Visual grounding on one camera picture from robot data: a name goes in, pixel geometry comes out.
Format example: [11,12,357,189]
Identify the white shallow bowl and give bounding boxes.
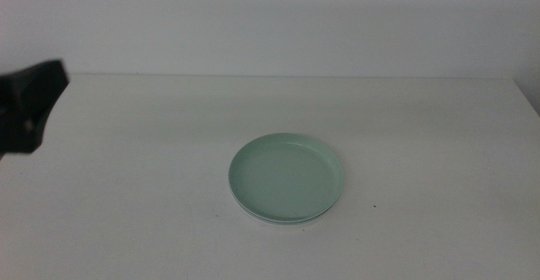
[238,206,328,227]

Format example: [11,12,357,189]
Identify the pale green shallow bowl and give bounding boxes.
[228,132,345,223]

